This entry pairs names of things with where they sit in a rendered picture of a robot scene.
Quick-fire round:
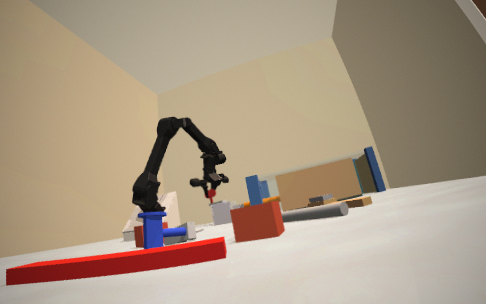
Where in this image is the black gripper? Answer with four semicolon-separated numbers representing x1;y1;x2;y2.
190;167;229;198

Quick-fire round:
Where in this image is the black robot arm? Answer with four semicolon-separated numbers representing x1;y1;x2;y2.
132;117;226;213

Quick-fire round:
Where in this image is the red flat bar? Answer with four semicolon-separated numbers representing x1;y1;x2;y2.
6;237;227;286

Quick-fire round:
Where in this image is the grey metal cylinder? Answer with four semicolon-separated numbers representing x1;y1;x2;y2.
281;201;349;222

